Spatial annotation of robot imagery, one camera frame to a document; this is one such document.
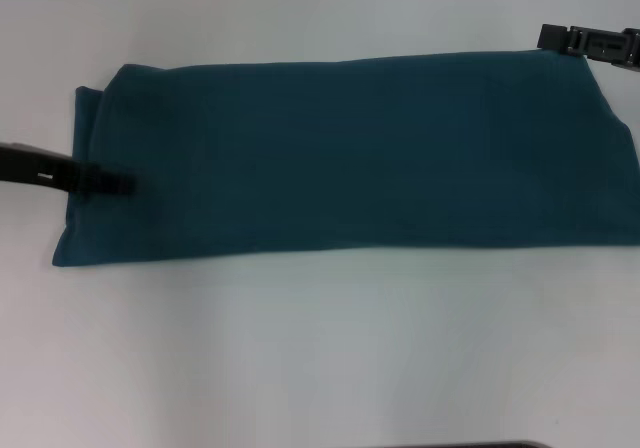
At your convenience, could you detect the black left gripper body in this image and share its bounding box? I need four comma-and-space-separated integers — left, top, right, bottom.
0, 140, 76, 193

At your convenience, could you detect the teal blue printed t-shirt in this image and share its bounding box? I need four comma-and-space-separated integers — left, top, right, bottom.
51, 49, 640, 270

